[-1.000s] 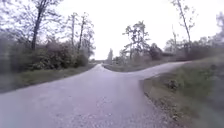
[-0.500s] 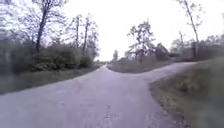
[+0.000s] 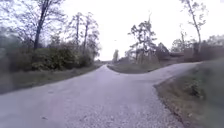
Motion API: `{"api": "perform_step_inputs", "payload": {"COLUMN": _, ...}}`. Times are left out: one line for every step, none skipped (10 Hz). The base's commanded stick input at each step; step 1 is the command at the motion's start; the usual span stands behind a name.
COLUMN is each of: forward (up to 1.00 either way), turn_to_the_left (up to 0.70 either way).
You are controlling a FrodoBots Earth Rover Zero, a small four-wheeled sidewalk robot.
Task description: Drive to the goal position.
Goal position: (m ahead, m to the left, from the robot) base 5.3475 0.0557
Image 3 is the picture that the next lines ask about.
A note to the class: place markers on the small distant tree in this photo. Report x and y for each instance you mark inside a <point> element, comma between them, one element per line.
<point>115,55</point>

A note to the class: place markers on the grass patch between roads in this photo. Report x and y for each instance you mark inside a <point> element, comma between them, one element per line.
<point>133,68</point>

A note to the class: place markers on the grey asphalt road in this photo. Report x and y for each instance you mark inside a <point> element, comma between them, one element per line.
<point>100,100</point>

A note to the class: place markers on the ragged sparse tree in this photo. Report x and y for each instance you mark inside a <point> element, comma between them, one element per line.
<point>144,37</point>

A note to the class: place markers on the row of dark bushes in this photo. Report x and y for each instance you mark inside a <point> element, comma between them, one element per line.
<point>56,57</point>

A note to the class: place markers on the grass verge with bushes behind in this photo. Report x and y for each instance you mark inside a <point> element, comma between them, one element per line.
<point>33,78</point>

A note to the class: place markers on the tall dark-trunked tree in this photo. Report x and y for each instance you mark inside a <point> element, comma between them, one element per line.
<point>39,30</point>

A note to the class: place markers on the tall thin tree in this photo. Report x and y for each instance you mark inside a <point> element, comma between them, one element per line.
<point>196,27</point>

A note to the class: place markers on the grass verge with weeds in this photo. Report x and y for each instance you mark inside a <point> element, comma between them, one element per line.
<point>200,100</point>

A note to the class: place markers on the bushes and trees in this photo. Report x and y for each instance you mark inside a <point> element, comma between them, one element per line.
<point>206,50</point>

